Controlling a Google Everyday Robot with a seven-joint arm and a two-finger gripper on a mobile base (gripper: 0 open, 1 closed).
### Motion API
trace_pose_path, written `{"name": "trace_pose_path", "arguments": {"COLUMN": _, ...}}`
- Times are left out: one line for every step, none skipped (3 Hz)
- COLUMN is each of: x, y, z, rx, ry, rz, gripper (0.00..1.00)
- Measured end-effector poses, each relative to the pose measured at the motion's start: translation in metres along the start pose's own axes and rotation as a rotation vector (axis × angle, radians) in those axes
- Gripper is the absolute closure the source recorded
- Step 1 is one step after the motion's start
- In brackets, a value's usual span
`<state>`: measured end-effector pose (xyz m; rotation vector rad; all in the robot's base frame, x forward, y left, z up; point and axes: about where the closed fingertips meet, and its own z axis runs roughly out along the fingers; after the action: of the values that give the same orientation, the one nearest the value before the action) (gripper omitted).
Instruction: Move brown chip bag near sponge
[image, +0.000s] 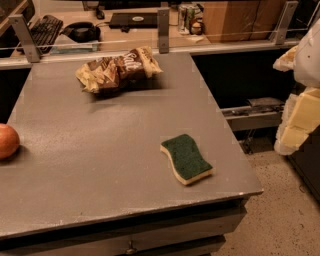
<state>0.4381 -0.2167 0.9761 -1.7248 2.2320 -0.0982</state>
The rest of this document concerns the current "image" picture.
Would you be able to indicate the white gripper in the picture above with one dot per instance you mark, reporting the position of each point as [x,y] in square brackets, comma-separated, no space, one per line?
[309,58]

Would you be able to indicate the black headphones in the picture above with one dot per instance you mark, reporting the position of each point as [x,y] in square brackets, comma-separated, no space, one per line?
[82,32]

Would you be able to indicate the right metal bracket post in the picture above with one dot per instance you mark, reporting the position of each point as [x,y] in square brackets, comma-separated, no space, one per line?
[279,33]

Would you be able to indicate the metal drink can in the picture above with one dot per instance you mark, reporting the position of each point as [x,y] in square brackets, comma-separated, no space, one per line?
[185,16]

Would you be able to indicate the grey metal shelf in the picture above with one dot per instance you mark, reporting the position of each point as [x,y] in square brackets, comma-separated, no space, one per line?
[256,114]

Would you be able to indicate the metal bracket post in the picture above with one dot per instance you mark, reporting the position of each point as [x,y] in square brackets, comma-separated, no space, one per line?
[23,33]
[279,33]
[163,30]

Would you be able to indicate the black laptop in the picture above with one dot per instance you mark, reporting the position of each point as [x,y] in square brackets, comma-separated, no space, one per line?
[133,20]

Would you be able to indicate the green and yellow sponge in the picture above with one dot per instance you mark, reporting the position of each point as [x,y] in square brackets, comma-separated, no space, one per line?
[187,163]

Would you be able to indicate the left metal bracket post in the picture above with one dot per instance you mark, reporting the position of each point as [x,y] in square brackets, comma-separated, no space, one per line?
[23,33]

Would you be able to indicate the grey drawer front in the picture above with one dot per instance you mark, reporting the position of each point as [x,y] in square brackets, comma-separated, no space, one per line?
[193,234]

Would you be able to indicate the brown chip bag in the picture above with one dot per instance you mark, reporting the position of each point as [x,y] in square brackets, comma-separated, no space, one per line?
[109,74]

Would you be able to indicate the middle metal bracket post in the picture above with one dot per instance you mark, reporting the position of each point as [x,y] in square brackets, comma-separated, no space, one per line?
[163,30]

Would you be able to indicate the red apple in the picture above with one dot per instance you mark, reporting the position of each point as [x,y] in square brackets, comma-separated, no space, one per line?
[9,141]

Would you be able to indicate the black keyboard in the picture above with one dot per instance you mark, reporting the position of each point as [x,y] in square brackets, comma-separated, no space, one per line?
[45,31]

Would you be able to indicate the cardboard box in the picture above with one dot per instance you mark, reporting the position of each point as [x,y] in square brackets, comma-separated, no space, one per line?
[232,21]

